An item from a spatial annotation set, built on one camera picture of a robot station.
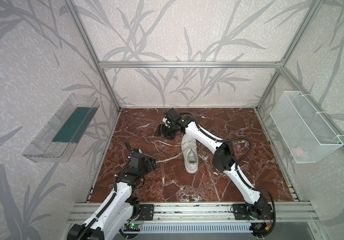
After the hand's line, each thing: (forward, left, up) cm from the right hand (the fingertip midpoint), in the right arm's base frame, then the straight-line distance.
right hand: (158, 131), depth 90 cm
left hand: (-14, +2, -7) cm, 16 cm away
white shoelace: (-11, -11, -13) cm, 20 cm away
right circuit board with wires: (-48, -54, -18) cm, 74 cm away
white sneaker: (-12, -20, -6) cm, 24 cm away
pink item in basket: (-18, -72, +7) cm, 74 cm away
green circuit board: (-47, +10, -14) cm, 50 cm away
